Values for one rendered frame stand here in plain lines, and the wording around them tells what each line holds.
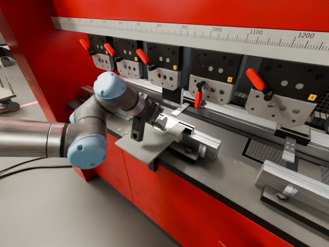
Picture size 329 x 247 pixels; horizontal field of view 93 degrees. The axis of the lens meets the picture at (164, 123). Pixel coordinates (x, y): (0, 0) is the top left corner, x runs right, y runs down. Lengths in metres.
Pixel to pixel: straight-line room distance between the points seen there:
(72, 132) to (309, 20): 0.54
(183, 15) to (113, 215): 1.51
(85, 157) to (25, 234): 1.55
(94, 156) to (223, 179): 0.53
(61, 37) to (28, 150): 1.01
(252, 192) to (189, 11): 0.66
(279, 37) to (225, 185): 0.52
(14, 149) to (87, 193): 1.46
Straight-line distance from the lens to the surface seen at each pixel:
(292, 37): 0.50
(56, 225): 1.78
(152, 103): 0.58
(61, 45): 1.32
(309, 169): 0.95
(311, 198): 0.74
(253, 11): 0.50
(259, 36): 0.50
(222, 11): 0.53
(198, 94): 0.54
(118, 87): 0.43
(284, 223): 0.72
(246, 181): 0.76
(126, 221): 1.58
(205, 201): 0.77
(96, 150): 0.35
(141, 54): 0.65
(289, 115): 0.54
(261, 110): 0.54
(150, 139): 0.66
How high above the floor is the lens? 1.44
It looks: 36 degrees down
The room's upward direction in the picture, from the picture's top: straight up
